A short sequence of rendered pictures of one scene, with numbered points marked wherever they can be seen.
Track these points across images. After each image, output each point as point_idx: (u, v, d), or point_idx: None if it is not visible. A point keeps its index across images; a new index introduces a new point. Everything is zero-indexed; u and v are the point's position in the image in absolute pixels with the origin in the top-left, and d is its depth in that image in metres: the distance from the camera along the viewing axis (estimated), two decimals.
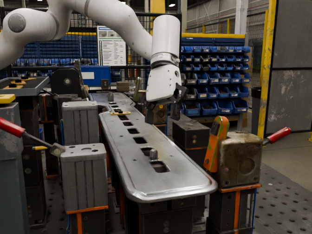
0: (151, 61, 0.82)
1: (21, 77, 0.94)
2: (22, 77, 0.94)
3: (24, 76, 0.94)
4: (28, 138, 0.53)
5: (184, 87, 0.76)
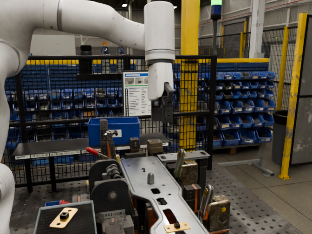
0: (174, 57, 0.77)
1: (60, 216, 0.69)
2: (61, 216, 0.69)
3: (65, 216, 0.69)
4: None
5: None
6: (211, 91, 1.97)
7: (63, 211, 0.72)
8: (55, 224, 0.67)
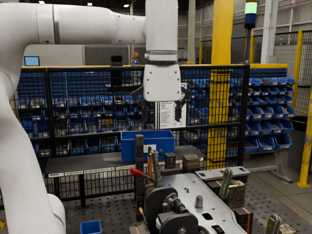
0: None
1: None
2: None
3: None
4: None
5: (133, 91, 0.76)
6: (243, 102, 1.90)
7: None
8: None
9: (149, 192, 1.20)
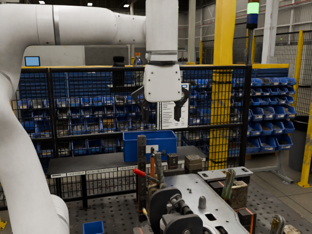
0: None
1: None
2: None
3: None
4: None
5: (133, 92, 0.75)
6: (244, 103, 1.90)
7: None
8: None
9: (152, 192, 1.20)
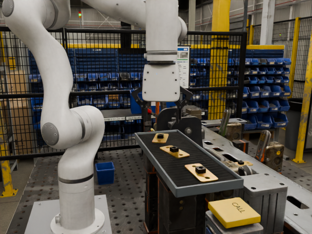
0: None
1: (158, 136, 0.79)
2: (159, 136, 0.79)
3: (162, 136, 0.79)
4: None
5: (134, 90, 0.79)
6: (240, 67, 2.07)
7: (157, 134, 0.83)
8: (156, 140, 0.77)
9: None
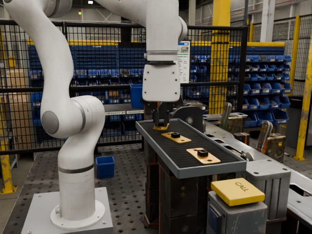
0: None
1: (159, 124, 0.78)
2: (159, 123, 0.78)
3: (163, 123, 0.78)
4: None
5: (141, 98, 0.79)
6: (241, 62, 2.07)
7: None
8: (157, 128, 0.76)
9: None
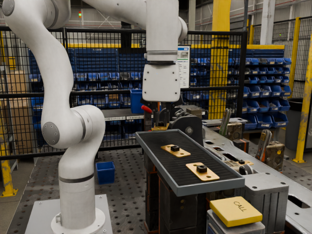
0: None
1: (159, 124, 0.78)
2: (160, 123, 0.78)
3: (163, 123, 0.78)
4: None
5: (141, 98, 0.79)
6: (241, 67, 2.07)
7: None
8: (157, 128, 0.76)
9: None
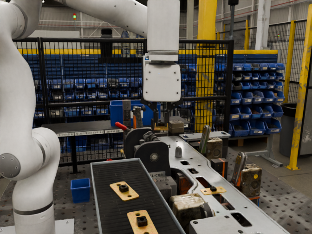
0: None
1: (159, 124, 0.78)
2: (160, 123, 0.78)
3: (164, 123, 0.78)
4: None
5: (140, 99, 0.78)
6: (227, 76, 2.00)
7: None
8: (159, 128, 0.76)
9: None
